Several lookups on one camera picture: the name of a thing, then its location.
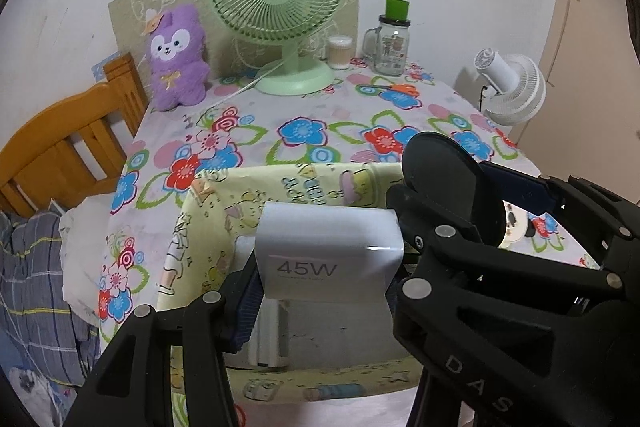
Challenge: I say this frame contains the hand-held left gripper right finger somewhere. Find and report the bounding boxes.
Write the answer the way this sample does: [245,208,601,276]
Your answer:
[384,274,471,427]

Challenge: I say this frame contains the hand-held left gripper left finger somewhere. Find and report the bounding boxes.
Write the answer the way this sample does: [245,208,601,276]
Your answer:
[65,259,266,427]

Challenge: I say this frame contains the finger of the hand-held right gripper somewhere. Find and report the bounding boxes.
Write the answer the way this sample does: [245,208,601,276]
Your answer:
[386,184,626,308]
[480,161,640,258]

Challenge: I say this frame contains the white power charger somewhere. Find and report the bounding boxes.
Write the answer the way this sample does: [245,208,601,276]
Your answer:
[253,201,406,305]

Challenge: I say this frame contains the yellow patterned storage box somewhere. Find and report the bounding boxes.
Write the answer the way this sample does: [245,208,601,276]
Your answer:
[156,162,426,408]

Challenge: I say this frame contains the white floor fan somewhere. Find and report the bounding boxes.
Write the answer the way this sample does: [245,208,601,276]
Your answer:
[472,48,547,126]

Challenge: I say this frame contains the beige door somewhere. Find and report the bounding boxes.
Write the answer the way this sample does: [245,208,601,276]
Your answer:
[515,0,640,208]

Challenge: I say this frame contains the white pillow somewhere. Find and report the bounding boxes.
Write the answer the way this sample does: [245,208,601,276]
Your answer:
[57,194,118,313]

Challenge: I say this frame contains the floral tablecloth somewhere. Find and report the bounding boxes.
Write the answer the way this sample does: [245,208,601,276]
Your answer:
[97,57,606,427]

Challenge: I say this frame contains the glass jar with green lid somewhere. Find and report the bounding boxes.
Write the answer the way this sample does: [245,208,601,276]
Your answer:
[361,0,412,76]

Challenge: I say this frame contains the plaid blanket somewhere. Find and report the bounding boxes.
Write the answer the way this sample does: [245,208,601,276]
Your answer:
[0,207,101,427]

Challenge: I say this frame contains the clear cotton swab container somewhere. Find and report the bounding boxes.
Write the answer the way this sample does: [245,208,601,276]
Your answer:
[326,35,354,70]

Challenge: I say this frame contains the wooden chair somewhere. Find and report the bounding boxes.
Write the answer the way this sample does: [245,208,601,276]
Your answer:
[0,53,148,218]

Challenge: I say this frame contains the purple plush toy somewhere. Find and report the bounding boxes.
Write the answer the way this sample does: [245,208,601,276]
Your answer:
[145,4,211,112]

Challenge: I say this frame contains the light blue paper card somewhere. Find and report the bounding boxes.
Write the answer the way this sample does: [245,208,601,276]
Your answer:
[91,52,122,82]

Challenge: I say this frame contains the beige patterned board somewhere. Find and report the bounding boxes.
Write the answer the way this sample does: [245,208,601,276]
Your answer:
[108,0,362,80]

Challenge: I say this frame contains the orange-handled scissors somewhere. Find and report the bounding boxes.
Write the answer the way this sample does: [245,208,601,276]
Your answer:
[370,82,420,95]

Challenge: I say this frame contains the white fan power cord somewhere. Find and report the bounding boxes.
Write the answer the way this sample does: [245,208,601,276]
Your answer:
[205,59,286,108]

